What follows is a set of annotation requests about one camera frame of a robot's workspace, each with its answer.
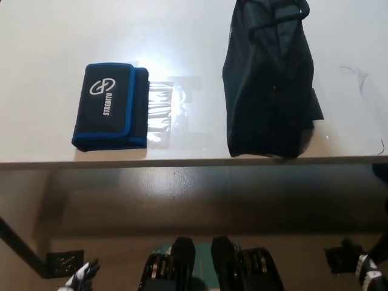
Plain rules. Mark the black blue Strebito notebook pouch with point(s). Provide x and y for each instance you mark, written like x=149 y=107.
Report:
x=106 y=115

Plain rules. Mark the thin black thread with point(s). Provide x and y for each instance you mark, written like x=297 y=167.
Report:
x=384 y=145

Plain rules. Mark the clear plastic sheet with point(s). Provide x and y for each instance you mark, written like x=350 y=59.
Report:
x=169 y=103

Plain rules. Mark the black tape patch on table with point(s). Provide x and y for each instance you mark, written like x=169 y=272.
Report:
x=316 y=106

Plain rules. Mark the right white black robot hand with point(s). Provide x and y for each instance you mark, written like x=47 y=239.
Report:
x=368 y=271

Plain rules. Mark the black tape floor marker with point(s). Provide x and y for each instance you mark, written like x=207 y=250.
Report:
x=63 y=263

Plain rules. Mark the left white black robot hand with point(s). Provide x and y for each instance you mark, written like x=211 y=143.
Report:
x=80 y=277

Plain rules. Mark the black table frame bar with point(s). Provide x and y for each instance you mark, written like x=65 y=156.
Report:
x=21 y=242

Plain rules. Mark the black fabric lunch bag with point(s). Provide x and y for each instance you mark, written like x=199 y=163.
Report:
x=266 y=91

